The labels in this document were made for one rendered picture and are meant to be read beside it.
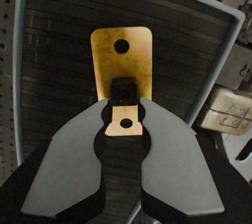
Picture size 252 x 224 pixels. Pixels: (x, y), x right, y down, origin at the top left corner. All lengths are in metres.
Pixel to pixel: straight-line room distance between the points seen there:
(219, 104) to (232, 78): 0.05
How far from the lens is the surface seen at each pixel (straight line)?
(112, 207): 0.26
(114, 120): 0.15
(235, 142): 0.46
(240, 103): 0.28
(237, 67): 0.23
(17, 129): 0.18
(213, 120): 0.28
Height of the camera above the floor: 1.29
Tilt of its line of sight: 60 degrees down
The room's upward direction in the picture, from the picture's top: 179 degrees counter-clockwise
